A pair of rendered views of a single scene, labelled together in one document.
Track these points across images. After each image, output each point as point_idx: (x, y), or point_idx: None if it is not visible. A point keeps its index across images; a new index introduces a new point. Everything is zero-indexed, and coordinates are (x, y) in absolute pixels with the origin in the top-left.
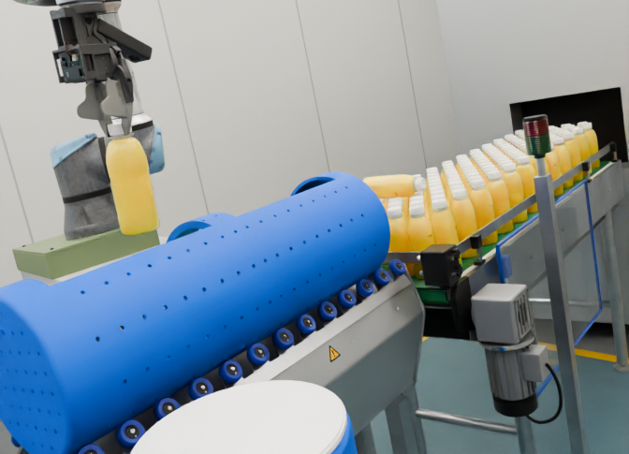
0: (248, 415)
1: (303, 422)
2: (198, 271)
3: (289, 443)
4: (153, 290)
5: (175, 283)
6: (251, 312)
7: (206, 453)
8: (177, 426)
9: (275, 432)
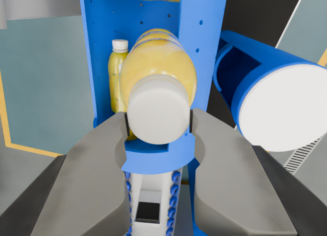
0: (289, 101)
1: (322, 100)
2: (215, 30)
3: (320, 115)
4: (206, 83)
5: (210, 61)
6: None
7: (283, 129)
8: (254, 117)
9: (310, 110)
